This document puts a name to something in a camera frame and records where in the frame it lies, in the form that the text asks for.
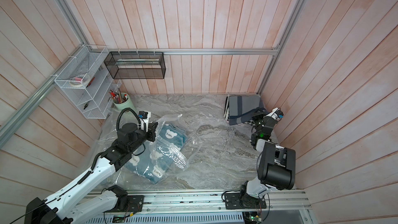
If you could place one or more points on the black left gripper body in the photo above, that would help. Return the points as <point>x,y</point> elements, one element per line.
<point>143,136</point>

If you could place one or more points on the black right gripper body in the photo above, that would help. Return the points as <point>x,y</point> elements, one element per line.
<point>259,120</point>

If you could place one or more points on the grey navy plaid blanket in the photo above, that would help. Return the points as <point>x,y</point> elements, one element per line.
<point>242,109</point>

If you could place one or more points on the teal blue cloth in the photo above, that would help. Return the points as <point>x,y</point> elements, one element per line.
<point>162,154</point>

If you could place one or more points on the clear plastic vacuum bag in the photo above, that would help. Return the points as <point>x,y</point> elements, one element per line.
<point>125,178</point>

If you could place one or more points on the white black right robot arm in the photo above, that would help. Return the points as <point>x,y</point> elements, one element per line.
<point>275,165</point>

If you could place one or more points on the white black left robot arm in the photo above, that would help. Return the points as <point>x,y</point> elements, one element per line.
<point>64,207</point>

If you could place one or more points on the green pen holder cup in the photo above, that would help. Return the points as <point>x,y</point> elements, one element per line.
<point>123,101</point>

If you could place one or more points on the white tape roll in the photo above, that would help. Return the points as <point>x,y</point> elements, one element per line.
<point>80,81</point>

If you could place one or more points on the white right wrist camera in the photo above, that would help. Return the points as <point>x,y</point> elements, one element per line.
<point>276,114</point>

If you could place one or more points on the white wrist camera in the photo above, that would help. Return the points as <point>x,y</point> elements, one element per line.
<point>144,119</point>
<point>276,114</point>

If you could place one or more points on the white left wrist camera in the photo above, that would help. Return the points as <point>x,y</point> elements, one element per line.
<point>144,119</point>

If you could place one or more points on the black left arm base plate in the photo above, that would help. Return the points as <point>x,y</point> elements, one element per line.
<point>129,204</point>

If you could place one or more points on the black mesh wall basket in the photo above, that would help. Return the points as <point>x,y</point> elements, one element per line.
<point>136,65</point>

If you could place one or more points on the white wire shelf rack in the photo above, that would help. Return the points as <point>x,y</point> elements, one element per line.
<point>93,101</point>

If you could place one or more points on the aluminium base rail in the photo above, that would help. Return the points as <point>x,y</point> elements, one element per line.
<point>207,201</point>

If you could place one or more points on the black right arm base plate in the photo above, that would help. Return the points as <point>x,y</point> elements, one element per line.
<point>236,200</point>

